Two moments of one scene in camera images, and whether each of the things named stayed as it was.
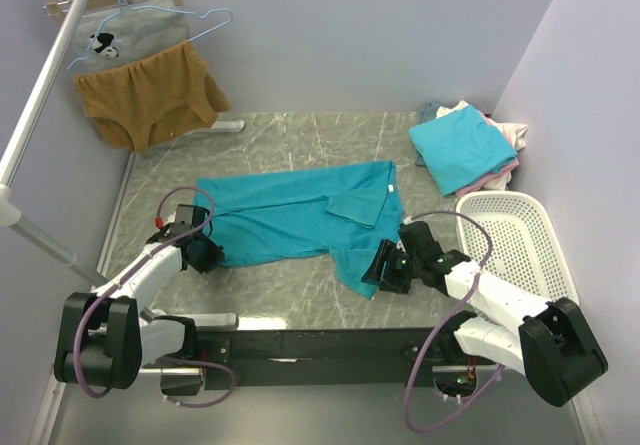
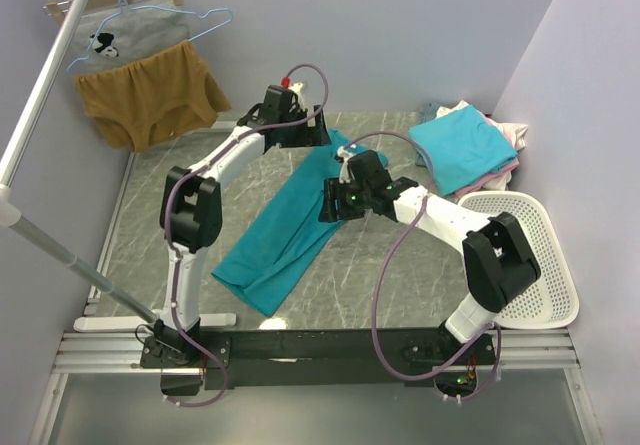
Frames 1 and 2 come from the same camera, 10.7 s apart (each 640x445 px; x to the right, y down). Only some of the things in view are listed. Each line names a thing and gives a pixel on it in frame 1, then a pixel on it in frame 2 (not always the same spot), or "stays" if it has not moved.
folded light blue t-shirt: x=460 y=148 stays
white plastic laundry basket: x=524 y=252 stays
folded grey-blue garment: x=428 y=113 stays
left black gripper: x=215 y=254 to x=311 y=136
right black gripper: x=387 y=252 to x=333 y=191
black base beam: x=323 y=357 stays
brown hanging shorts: x=151 y=101 stays
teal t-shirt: x=346 y=211 to x=288 y=229
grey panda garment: x=119 y=35 stays
